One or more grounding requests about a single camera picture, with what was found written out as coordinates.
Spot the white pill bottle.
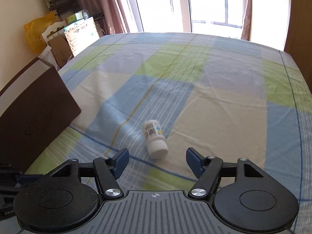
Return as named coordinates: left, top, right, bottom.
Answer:
left=142, top=120, right=168, bottom=160

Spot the brown storage box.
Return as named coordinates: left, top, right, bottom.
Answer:
left=1, top=58, right=81, bottom=173

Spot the plaid bed sheet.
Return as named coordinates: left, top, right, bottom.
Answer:
left=28, top=33, right=311, bottom=233

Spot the cardboard box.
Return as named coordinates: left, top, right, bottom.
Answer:
left=48, top=35, right=73, bottom=68

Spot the patterned paper bag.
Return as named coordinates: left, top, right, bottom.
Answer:
left=63, top=17, right=99, bottom=56

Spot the white scalloped board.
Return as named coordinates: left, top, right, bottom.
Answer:
left=41, top=21, right=67, bottom=44

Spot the yellow plastic bag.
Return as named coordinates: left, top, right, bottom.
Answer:
left=24, top=12, right=56, bottom=54

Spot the wooden wardrobe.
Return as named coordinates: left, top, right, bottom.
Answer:
left=285, top=0, right=311, bottom=88

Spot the brown curtain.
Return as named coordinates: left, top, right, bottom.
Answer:
left=78, top=0, right=130, bottom=35

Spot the black metal rack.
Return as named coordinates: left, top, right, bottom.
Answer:
left=44, top=0, right=80, bottom=22

